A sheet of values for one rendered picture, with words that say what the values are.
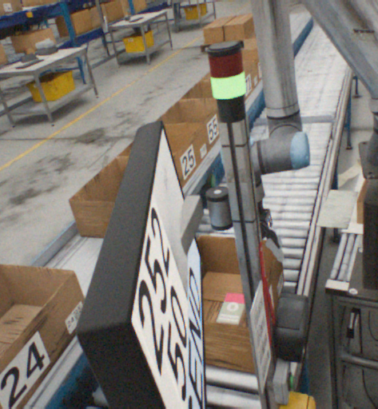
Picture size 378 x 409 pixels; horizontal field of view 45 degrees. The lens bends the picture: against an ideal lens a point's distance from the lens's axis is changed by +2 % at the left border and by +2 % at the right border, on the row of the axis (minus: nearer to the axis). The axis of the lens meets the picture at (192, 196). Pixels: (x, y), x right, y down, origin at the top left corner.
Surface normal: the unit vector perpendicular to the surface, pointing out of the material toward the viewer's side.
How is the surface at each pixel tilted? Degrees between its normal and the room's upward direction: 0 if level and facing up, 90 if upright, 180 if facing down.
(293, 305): 8
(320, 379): 0
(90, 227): 91
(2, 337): 1
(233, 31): 90
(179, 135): 89
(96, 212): 90
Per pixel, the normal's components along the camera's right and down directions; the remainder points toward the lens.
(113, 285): -0.23, -0.85
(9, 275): -0.32, 0.50
